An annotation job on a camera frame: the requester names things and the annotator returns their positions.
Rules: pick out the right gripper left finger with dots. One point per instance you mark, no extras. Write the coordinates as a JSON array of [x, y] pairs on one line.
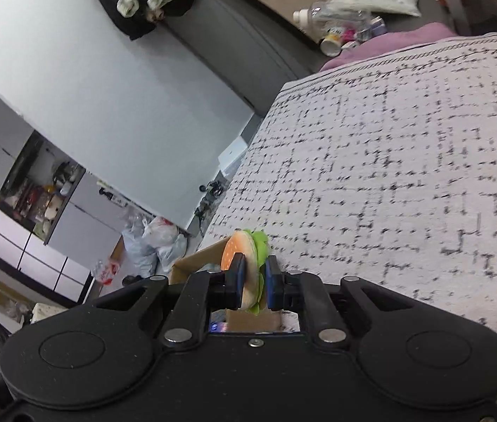
[[235, 277]]

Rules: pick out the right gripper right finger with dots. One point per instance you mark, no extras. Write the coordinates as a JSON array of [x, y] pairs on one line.
[[274, 284]]

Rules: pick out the burger plush toy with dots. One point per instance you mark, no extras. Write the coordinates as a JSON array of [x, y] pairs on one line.
[[253, 246]]

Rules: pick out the cardboard box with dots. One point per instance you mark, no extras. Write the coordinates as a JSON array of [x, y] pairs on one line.
[[207, 262]]

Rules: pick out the white plastic bags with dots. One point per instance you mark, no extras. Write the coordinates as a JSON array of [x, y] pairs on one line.
[[153, 246]]

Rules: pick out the clear plastic jar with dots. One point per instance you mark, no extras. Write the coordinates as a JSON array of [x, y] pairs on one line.
[[316, 20]]

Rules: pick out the pink blanket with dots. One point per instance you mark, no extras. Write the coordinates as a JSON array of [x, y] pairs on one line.
[[389, 42]]

